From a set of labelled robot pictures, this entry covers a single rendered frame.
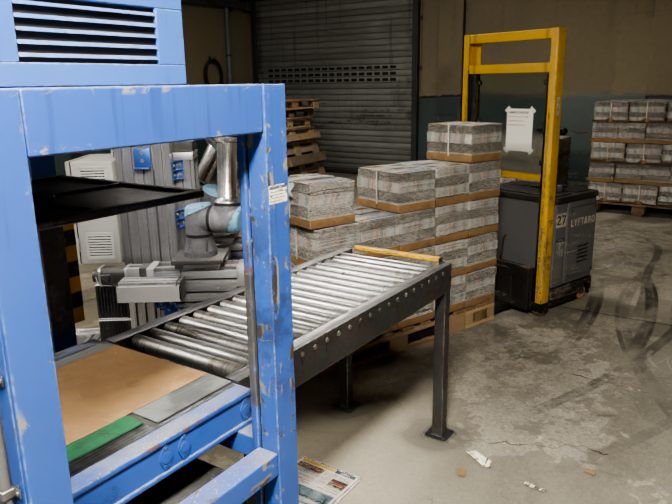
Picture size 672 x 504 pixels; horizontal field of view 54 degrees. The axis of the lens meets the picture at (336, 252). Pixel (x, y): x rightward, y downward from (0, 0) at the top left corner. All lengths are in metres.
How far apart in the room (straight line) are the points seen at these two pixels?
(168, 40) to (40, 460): 0.83
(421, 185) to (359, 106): 7.65
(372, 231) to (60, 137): 2.66
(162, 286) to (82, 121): 1.82
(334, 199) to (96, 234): 1.16
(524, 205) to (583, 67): 5.45
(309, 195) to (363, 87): 8.09
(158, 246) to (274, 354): 1.70
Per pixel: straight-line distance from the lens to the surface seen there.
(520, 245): 4.77
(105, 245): 3.15
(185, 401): 1.68
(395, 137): 11.03
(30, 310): 1.07
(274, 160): 1.42
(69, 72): 1.30
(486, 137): 4.16
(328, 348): 2.07
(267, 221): 1.42
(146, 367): 1.89
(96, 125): 1.11
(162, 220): 3.10
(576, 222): 4.80
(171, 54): 1.45
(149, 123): 1.18
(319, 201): 3.30
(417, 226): 3.81
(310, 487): 2.73
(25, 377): 1.10
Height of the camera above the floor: 1.55
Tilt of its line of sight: 15 degrees down
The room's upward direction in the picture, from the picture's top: 1 degrees counter-clockwise
